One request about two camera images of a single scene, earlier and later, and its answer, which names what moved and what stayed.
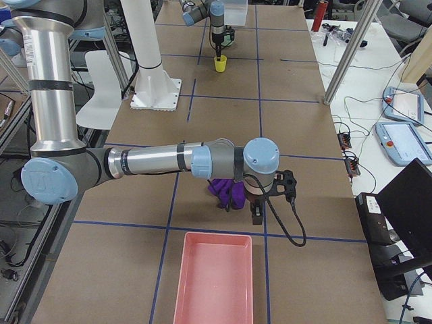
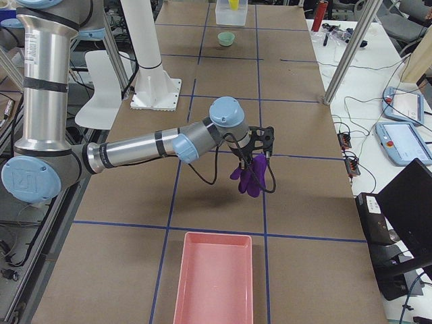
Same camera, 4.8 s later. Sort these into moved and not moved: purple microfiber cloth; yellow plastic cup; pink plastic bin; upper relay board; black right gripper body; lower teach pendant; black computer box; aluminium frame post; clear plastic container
Moved: purple microfiber cloth; yellow plastic cup; black right gripper body
Not moved: pink plastic bin; clear plastic container; black computer box; upper relay board; lower teach pendant; aluminium frame post
